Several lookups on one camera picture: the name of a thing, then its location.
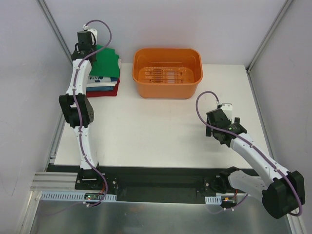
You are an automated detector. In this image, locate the green t shirt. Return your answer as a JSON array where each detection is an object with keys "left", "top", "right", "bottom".
[{"left": 89, "top": 48, "right": 119, "bottom": 75}]

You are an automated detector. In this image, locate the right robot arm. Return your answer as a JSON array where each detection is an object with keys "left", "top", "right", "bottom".
[{"left": 206, "top": 107, "right": 305, "bottom": 219}]

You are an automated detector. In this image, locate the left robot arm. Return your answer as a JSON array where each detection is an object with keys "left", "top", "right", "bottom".
[{"left": 58, "top": 29, "right": 107, "bottom": 193}]

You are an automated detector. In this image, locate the blue cartoon print t shirt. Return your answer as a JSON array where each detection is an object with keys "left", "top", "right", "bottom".
[{"left": 88, "top": 76, "right": 119, "bottom": 83}]

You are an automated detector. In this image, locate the white folded t shirt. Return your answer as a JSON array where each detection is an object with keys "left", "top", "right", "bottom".
[{"left": 87, "top": 58, "right": 121, "bottom": 87}]

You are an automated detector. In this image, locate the dark blue folded t shirt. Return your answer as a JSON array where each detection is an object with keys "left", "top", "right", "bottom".
[{"left": 86, "top": 86, "right": 115, "bottom": 92}]

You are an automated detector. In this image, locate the red folded t shirt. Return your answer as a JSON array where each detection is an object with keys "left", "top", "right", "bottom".
[{"left": 86, "top": 80, "right": 120, "bottom": 98}]

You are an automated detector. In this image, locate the orange plastic basket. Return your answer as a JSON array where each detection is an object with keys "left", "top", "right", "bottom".
[{"left": 132, "top": 48, "right": 203, "bottom": 99}]

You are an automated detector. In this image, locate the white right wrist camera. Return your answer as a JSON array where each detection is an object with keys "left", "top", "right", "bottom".
[{"left": 217, "top": 102, "right": 233, "bottom": 123}]

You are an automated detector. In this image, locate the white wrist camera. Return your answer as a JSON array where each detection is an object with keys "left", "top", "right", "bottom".
[
  {"left": 217, "top": 102, "right": 233, "bottom": 123},
  {"left": 83, "top": 24, "right": 98, "bottom": 44}
]

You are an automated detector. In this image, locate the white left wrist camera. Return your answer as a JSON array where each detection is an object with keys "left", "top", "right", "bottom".
[{"left": 83, "top": 24, "right": 98, "bottom": 44}]

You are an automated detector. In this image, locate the left aluminium frame post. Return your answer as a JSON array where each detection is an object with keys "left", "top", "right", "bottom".
[{"left": 36, "top": 0, "right": 73, "bottom": 67}]

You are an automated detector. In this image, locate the aluminium frame post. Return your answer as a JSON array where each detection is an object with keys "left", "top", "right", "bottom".
[
  {"left": 245, "top": 0, "right": 294, "bottom": 72},
  {"left": 36, "top": 0, "right": 73, "bottom": 67}
]

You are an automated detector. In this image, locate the right white cable duct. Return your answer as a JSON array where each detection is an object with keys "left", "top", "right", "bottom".
[{"left": 205, "top": 195, "right": 222, "bottom": 205}]

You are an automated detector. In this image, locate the white cable duct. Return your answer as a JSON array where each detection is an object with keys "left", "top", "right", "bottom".
[
  {"left": 40, "top": 192, "right": 117, "bottom": 202},
  {"left": 205, "top": 195, "right": 222, "bottom": 205}
]

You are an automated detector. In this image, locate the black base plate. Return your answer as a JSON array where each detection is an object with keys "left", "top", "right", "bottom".
[{"left": 47, "top": 165, "right": 237, "bottom": 204}]

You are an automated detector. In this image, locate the right aluminium frame post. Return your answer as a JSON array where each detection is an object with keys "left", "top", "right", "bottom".
[{"left": 245, "top": 0, "right": 294, "bottom": 72}]

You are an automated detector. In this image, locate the aluminium cross rail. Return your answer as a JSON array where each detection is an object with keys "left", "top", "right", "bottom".
[{"left": 30, "top": 172, "right": 77, "bottom": 191}]

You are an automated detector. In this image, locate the left white cable duct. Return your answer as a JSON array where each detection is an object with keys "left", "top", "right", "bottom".
[{"left": 40, "top": 192, "right": 117, "bottom": 202}]

